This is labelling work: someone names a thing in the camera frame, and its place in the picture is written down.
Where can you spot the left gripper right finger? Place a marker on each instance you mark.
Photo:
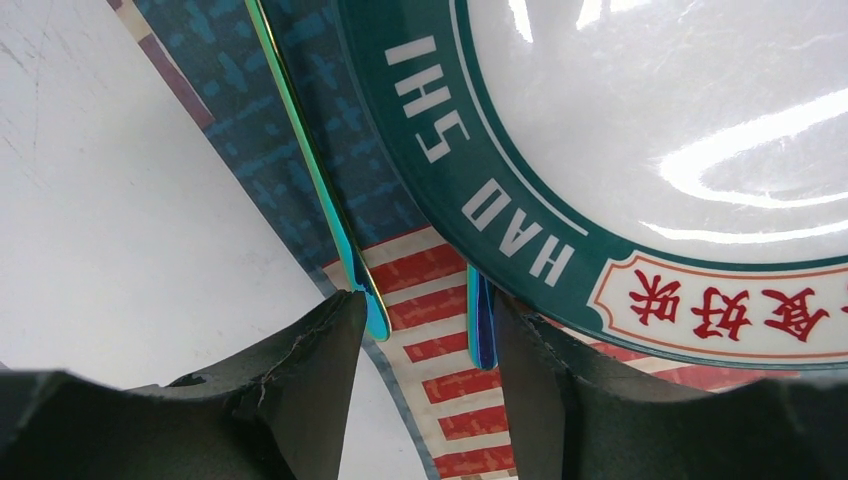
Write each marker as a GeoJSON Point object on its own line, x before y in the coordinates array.
{"type": "Point", "coordinates": [576, 413]}

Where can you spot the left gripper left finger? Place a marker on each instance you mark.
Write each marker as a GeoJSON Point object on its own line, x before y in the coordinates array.
{"type": "Point", "coordinates": [288, 396]}

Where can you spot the iridescent fork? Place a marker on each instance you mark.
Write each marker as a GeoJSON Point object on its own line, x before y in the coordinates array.
{"type": "Point", "coordinates": [350, 254]}
{"type": "Point", "coordinates": [480, 320]}

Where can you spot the white green-rimmed small plate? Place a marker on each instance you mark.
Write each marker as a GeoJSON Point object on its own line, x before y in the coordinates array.
{"type": "Point", "coordinates": [666, 176]}

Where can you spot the brown striped placemat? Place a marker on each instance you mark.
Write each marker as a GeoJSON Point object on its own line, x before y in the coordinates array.
{"type": "Point", "coordinates": [424, 371]}

